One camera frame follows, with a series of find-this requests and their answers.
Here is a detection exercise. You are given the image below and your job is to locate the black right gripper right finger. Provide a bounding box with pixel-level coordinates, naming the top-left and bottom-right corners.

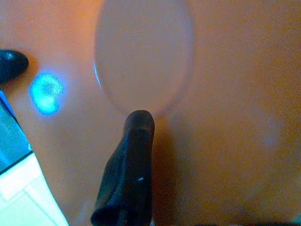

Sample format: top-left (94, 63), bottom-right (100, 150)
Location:
top-left (90, 109), bottom-right (156, 226)

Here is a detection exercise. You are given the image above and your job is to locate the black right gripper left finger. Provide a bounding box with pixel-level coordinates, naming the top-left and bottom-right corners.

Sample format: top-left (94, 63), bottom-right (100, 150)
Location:
top-left (0, 48), bottom-right (30, 85)

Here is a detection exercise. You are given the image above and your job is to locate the orange plastic plate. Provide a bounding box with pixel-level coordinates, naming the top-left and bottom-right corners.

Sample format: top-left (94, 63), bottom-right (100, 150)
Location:
top-left (0, 0), bottom-right (301, 226)

